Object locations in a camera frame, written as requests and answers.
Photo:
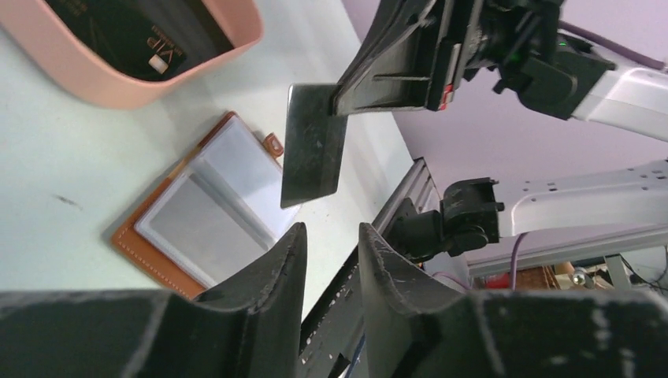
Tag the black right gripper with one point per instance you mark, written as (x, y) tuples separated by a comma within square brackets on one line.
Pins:
[(416, 54)]

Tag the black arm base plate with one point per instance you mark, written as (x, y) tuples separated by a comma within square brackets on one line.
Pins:
[(332, 330)]

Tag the brown leather card holder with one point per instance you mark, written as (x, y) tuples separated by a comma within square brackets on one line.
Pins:
[(216, 212)]

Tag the pink oval plastic tray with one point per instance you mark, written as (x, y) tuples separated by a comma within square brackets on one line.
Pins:
[(44, 37)]

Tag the aluminium frame rail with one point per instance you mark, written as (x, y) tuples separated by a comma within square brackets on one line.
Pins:
[(419, 187)]

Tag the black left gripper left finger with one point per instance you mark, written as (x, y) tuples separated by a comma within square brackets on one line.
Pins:
[(246, 326)]

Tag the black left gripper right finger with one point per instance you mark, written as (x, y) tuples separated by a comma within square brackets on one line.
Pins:
[(416, 326)]

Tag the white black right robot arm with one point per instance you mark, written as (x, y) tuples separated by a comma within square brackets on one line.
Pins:
[(478, 212)]

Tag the black card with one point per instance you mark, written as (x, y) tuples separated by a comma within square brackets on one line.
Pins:
[(313, 144), (147, 40)]

